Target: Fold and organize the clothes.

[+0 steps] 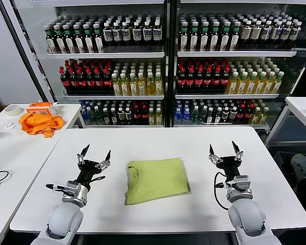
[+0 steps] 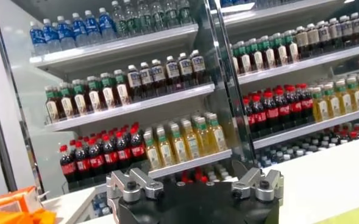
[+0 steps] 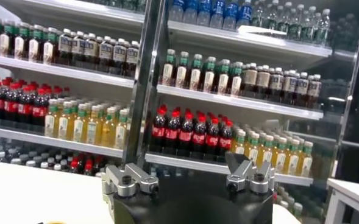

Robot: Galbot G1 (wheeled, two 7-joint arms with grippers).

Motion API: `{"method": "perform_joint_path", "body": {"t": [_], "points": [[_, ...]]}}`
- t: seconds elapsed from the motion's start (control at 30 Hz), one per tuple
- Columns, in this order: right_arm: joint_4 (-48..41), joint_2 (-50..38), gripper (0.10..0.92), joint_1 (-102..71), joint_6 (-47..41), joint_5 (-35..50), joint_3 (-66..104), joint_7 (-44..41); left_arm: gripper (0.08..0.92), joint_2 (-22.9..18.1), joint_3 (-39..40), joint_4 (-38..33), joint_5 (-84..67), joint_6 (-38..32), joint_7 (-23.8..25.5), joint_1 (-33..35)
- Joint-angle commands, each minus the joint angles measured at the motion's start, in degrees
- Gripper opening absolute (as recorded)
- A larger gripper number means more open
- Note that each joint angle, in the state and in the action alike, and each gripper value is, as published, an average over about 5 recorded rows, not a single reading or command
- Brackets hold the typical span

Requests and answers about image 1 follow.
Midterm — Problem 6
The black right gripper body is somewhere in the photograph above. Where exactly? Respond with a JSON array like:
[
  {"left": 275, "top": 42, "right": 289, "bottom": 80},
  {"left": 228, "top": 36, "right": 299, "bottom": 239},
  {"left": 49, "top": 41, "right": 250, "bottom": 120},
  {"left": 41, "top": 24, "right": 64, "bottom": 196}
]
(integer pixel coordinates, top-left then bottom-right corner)
[{"left": 215, "top": 156, "right": 242, "bottom": 183}]

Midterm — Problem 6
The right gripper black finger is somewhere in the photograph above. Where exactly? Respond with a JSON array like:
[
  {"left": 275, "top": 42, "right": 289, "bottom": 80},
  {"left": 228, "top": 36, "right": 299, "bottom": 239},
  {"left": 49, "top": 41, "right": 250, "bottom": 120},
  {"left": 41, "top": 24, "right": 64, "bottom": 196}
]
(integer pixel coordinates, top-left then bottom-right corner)
[
  {"left": 231, "top": 140, "right": 245, "bottom": 161},
  {"left": 208, "top": 143, "right": 224, "bottom": 164}
]

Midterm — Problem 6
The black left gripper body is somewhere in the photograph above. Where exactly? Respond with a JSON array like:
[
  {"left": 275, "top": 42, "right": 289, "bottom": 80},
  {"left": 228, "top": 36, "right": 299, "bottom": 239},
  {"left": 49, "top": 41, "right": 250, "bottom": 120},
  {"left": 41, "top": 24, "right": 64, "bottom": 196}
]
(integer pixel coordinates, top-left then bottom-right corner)
[{"left": 78, "top": 159, "right": 103, "bottom": 190}]

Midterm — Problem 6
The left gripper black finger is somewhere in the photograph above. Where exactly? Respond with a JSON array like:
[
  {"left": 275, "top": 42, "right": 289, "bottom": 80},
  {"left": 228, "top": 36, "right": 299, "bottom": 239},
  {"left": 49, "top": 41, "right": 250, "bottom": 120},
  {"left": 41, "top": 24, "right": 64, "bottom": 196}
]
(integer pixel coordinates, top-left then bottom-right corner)
[
  {"left": 76, "top": 144, "right": 91, "bottom": 165},
  {"left": 95, "top": 150, "right": 112, "bottom": 170}
]

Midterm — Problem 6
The light green t-shirt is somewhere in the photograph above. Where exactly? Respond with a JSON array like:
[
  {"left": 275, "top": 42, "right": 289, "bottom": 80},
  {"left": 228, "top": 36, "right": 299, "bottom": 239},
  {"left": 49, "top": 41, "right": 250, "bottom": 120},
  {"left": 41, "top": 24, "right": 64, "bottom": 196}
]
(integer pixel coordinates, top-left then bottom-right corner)
[{"left": 124, "top": 157, "right": 192, "bottom": 206}]

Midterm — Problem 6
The white shelf board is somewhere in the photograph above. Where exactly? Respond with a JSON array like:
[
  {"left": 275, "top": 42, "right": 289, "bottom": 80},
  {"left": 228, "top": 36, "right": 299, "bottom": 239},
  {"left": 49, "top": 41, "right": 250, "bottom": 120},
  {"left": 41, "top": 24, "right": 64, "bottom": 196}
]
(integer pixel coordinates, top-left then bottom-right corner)
[
  {"left": 63, "top": 94, "right": 165, "bottom": 100},
  {"left": 84, "top": 124, "right": 165, "bottom": 128},
  {"left": 47, "top": 52, "right": 166, "bottom": 60},
  {"left": 173, "top": 124, "right": 268, "bottom": 129},
  {"left": 175, "top": 93, "right": 280, "bottom": 100},
  {"left": 177, "top": 51, "right": 298, "bottom": 58}
]

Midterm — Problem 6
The red cap cola bottle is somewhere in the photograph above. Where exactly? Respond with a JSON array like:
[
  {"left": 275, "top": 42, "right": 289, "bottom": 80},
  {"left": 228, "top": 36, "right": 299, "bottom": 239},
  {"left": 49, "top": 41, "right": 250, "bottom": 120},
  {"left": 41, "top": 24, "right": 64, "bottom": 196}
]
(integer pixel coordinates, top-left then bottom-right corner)
[
  {"left": 211, "top": 67, "right": 222, "bottom": 89},
  {"left": 237, "top": 104, "right": 246, "bottom": 124},
  {"left": 194, "top": 67, "right": 204, "bottom": 89},
  {"left": 68, "top": 66, "right": 79, "bottom": 89},
  {"left": 140, "top": 103, "right": 149, "bottom": 125},
  {"left": 202, "top": 67, "right": 213, "bottom": 89},
  {"left": 103, "top": 68, "right": 113, "bottom": 89},
  {"left": 59, "top": 66, "right": 70, "bottom": 89},
  {"left": 185, "top": 67, "right": 195, "bottom": 89},
  {"left": 133, "top": 103, "right": 141, "bottom": 125},
  {"left": 220, "top": 66, "right": 231, "bottom": 89},
  {"left": 94, "top": 67, "right": 105, "bottom": 89},
  {"left": 77, "top": 67, "right": 88, "bottom": 89},
  {"left": 244, "top": 104, "right": 254, "bottom": 124},
  {"left": 177, "top": 67, "right": 187, "bottom": 89},
  {"left": 86, "top": 67, "right": 96, "bottom": 89}
]

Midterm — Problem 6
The green label yellow juice bottle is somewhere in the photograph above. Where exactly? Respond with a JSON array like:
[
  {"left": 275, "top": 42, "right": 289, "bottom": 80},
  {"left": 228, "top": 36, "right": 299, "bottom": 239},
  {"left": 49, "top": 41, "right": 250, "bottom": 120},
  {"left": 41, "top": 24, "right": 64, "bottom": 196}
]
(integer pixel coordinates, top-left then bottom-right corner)
[
  {"left": 259, "top": 107, "right": 270, "bottom": 125},
  {"left": 251, "top": 107, "right": 261, "bottom": 125},
  {"left": 146, "top": 72, "right": 156, "bottom": 96},
  {"left": 129, "top": 72, "right": 139, "bottom": 96},
  {"left": 245, "top": 71, "right": 258, "bottom": 95},
  {"left": 120, "top": 72, "right": 130, "bottom": 96},
  {"left": 263, "top": 71, "right": 276, "bottom": 94},
  {"left": 137, "top": 72, "right": 147, "bottom": 96},
  {"left": 271, "top": 71, "right": 286, "bottom": 94},
  {"left": 111, "top": 73, "right": 122, "bottom": 96},
  {"left": 226, "top": 71, "right": 240, "bottom": 95},
  {"left": 155, "top": 107, "right": 163, "bottom": 126},
  {"left": 236, "top": 71, "right": 248, "bottom": 95},
  {"left": 155, "top": 71, "right": 164, "bottom": 96},
  {"left": 147, "top": 108, "right": 156, "bottom": 126},
  {"left": 254, "top": 71, "right": 268, "bottom": 95}
]

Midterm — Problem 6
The black plastic crate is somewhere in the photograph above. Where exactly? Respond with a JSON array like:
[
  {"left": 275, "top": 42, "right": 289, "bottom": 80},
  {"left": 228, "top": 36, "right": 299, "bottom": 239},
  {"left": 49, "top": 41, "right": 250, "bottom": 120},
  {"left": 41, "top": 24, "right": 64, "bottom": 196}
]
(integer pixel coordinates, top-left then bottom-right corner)
[{"left": 274, "top": 151, "right": 297, "bottom": 179}]

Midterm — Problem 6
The green tinted water bottle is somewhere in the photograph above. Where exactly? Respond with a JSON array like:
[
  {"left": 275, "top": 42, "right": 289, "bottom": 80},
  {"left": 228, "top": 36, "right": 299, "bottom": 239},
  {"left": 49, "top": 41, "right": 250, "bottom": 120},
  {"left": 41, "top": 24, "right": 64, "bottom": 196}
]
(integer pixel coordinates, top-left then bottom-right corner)
[
  {"left": 191, "top": 106, "right": 200, "bottom": 126},
  {"left": 88, "top": 106, "right": 97, "bottom": 124},
  {"left": 94, "top": 106, "right": 103, "bottom": 125},
  {"left": 199, "top": 105, "right": 208, "bottom": 126}
]

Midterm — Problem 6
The blue label water bottle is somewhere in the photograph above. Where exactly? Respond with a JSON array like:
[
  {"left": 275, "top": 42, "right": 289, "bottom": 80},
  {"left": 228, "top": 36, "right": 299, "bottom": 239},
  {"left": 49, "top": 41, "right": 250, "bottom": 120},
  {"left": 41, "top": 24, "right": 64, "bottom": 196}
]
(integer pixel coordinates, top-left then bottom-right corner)
[
  {"left": 80, "top": 107, "right": 90, "bottom": 123},
  {"left": 174, "top": 107, "right": 183, "bottom": 126},
  {"left": 183, "top": 107, "right": 191, "bottom": 126}
]

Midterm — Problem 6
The white side table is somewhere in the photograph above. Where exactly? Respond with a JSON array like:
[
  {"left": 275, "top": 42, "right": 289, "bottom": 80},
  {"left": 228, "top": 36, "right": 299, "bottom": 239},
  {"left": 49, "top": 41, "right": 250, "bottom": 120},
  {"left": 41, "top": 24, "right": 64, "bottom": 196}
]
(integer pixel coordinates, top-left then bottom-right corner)
[
  {"left": 0, "top": 103, "right": 86, "bottom": 140},
  {"left": 265, "top": 96, "right": 306, "bottom": 149},
  {"left": 0, "top": 132, "right": 62, "bottom": 245}
]

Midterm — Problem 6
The crumpled orange cloth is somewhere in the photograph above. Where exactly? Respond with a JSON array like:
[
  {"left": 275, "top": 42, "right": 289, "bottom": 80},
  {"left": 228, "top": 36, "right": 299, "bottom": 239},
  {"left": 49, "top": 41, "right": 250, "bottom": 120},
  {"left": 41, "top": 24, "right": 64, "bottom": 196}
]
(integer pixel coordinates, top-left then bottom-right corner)
[{"left": 18, "top": 112, "right": 66, "bottom": 138}]

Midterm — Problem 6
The orange and white box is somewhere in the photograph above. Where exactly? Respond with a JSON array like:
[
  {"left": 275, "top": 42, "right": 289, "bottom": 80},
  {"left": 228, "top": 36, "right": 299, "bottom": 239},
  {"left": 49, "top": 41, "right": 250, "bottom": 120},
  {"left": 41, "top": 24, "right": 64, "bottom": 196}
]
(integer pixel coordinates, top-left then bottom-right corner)
[{"left": 26, "top": 101, "right": 58, "bottom": 116}]

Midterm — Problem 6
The grey cloth bundle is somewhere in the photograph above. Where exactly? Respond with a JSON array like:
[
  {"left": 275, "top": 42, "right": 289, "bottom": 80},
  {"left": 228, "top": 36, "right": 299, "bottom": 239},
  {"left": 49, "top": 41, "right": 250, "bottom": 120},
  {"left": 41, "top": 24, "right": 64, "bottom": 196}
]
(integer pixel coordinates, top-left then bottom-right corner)
[{"left": 290, "top": 154, "right": 306, "bottom": 179}]

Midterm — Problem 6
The beige masking tape roll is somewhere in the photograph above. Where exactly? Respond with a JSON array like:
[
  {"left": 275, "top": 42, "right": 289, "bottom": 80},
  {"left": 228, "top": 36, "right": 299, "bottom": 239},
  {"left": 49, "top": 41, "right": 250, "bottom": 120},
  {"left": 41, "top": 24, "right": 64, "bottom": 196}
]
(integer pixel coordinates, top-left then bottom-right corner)
[{"left": 4, "top": 104, "right": 22, "bottom": 117}]

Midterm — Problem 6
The drinks display cabinet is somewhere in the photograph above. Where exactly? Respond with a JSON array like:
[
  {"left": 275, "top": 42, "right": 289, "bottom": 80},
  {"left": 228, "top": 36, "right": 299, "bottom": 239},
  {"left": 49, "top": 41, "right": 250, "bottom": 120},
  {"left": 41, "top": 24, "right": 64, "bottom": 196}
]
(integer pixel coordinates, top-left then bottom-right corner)
[{"left": 10, "top": 0, "right": 306, "bottom": 130}]

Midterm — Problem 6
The green cap dark tea bottle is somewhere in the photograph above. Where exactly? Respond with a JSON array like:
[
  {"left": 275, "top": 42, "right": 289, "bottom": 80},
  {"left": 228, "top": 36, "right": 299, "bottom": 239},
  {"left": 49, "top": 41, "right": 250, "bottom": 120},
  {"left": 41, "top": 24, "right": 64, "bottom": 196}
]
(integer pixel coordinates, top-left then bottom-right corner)
[
  {"left": 63, "top": 24, "right": 77, "bottom": 54},
  {"left": 178, "top": 21, "right": 190, "bottom": 51},
  {"left": 199, "top": 21, "right": 211, "bottom": 51},
  {"left": 189, "top": 21, "right": 200, "bottom": 51},
  {"left": 93, "top": 22, "right": 105, "bottom": 53},
  {"left": 45, "top": 24, "right": 58, "bottom": 54},
  {"left": 209, "top": 21, "right": 221, "bottom": 51},
  {"left": 73, "top": 23, "right": 86, "bottom": 54},
  {"left": 228, "top": 21, "right": 241, "bottom": 51},
  {"left": 54, "top": 24, "right": 67, "bottom": 54},
  {"left": 83, "top": 23, "right": 95, "bottom": 54},
  {"left": 219, "top": 21, "right": 232, "bottom": 51}
]

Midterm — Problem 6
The white cap cream label bottle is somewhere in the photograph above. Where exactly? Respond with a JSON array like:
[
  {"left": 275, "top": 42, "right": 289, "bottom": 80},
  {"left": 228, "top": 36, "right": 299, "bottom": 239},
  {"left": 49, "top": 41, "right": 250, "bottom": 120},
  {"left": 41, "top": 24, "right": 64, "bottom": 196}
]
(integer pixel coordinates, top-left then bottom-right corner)
[
  {"left": 240, "top": 20, "right": 252, "bottom": 46},
  {"left": 249, "top": 20, "right": 263, "bottom": 46}
]

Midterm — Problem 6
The white cap blue label bottle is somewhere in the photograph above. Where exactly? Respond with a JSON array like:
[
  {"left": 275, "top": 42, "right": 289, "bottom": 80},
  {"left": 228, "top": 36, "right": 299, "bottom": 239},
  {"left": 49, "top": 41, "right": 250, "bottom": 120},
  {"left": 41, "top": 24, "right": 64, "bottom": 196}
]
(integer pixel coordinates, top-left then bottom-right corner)
[
  {"left": 132, "top": 21, "right": 143, "bottom": 48},
  {"left": 279, "top": 21, "right": 293, "bottom": 46},
  {"left": 152, "top": 21, "right": 163, "bottom": 48},
  {"left": 260, "top": 20, "right": 272, "bottom": 46},
  {"left": 288, "top": 21, "right": 303, "bottom": 46},
  {"left": 142, "top": 21, "right": 153, "bottom": 48},
  {"left": 112, "top": 22, "right": 123, "bottom": 48},
  {"left": 121, "top": 21, "right": 132, "bottom": 48},
  {"left": 269, "top": 21, "right": 283, "bottom": 46},
  {"left": 103, "top": 22, "right": 114, "bottom": 48}
]

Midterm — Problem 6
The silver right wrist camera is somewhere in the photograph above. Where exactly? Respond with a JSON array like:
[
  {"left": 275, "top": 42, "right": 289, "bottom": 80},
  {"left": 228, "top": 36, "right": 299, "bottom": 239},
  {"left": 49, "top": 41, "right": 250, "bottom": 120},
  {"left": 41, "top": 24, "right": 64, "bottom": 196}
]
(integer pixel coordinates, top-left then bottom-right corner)
[{"left": 228, "top": 175, "right": 252, "bottom": 193}]

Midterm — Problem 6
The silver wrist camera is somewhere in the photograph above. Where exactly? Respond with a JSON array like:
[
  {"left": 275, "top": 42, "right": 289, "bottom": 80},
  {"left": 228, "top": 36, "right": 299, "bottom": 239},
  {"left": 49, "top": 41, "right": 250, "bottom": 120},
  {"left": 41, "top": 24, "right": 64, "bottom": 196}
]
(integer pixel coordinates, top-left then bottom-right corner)
[
  {"left": 62, "top": 180, "right": 82, "bottom": 199},
  {"left": 228, "top": 175, "right": 252, "bottom": 193}
]

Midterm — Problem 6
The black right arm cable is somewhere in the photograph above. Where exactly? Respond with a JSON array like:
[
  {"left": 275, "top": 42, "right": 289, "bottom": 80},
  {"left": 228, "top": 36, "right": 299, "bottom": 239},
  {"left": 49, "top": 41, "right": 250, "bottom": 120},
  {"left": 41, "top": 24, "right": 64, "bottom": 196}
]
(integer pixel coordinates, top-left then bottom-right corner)
[{"left": 213, "top": 172, "right": 232, "bottom": 211}]

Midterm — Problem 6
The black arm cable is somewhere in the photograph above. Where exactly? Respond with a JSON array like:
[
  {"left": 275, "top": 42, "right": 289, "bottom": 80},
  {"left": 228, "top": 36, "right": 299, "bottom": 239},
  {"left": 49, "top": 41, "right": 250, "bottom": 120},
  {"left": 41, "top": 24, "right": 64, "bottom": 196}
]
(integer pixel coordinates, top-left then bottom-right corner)
[
  {"left": 45, "top": 176, "right": 107, "bottom": 192},
  {"left": 213, "top": 172, "right": 232, "bottom": 211}
]

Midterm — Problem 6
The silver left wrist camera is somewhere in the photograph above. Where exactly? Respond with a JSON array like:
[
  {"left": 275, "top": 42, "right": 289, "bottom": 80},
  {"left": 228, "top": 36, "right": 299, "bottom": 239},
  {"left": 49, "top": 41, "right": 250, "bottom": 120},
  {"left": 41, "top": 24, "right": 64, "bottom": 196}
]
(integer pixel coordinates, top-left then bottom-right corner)
[{"left": 62, "top": 180, "right": 82, "bottom": 199}]

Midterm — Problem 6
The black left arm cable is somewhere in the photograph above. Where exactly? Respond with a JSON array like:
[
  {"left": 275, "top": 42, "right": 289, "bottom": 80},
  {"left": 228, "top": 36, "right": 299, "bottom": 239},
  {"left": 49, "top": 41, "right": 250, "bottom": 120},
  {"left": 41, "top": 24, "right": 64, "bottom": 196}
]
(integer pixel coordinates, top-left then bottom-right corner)
[{"left": 45, "top": 176, "right": 107, "bottom": 192}]

